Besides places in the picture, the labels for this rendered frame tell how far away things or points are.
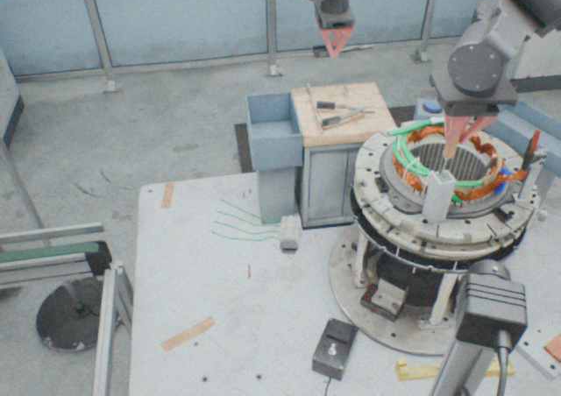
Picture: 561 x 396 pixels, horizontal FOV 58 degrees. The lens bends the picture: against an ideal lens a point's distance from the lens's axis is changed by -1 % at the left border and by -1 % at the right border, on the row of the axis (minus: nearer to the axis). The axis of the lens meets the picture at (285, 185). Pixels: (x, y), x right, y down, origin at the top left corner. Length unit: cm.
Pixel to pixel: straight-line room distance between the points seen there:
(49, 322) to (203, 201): 104
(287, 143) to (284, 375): 46
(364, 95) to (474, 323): 86
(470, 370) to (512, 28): 35
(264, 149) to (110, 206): 156
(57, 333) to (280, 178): 126
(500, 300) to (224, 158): 236
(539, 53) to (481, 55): 275
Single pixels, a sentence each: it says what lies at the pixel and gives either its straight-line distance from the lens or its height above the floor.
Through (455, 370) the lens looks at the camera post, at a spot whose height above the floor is 131.
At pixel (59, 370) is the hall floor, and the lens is 209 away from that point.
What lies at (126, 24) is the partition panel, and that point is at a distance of 320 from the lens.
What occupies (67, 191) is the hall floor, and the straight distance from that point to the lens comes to 271.
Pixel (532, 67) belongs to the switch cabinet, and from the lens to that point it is 337.
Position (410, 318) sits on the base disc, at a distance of 111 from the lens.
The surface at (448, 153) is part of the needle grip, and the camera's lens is 79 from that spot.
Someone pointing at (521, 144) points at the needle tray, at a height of 104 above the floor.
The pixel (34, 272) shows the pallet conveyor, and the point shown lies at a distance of 140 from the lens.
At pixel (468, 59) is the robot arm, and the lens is 59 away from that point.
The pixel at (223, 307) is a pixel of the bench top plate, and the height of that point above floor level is 78.
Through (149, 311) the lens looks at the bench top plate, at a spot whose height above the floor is 78.
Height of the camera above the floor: 171
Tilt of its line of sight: 43 degrees down
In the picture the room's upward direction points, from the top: 1 degrees counter-clockwise
